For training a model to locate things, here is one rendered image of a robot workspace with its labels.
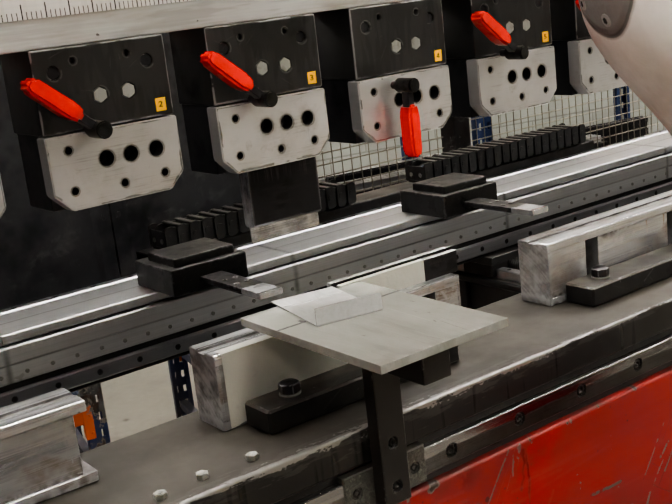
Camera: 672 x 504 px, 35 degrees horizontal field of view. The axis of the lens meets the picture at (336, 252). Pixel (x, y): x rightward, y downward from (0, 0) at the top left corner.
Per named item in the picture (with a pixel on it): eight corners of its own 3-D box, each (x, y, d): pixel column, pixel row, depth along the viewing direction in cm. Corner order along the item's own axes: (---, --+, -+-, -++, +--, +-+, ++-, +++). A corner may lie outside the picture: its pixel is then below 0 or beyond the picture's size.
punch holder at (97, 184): (57, 215, 109) (28, 51, 105) (26, 207, 116) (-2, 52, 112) (186, 185, 118) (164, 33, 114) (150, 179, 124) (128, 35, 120)
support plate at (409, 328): (381, 375, 107) (380, 365, 107) (241, 326, 128) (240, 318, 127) (508, 326, 117) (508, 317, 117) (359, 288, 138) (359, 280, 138)
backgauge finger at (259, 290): (233, 318, 133) (227, 279, 132) (137, 285, 154) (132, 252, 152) (311, 293, 140) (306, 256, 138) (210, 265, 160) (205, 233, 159)
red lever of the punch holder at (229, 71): (215, 47, 113) (281, 96, 119) (196, 48, 116) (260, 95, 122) (207, 62, 113) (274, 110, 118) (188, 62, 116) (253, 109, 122)
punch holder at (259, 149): (225, 177, 120) (204, 27, 116) (188, 171, 127) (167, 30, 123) (332, 152, 129) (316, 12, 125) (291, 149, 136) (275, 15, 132)
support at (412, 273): (343, 308, 137) (340, 286, 136) (339, 307, 138) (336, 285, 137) (425, 281, 145) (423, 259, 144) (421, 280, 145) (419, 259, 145)
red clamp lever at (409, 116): (415, 158, 132) (408, 78, 129) (394, 156, 135) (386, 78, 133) (426, 156, 133) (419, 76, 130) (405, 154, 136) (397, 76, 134)
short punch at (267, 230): (256, 244, 128) (246, 166, 126) (247, 242, 130) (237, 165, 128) (323, 226, 134) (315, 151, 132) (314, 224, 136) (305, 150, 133)
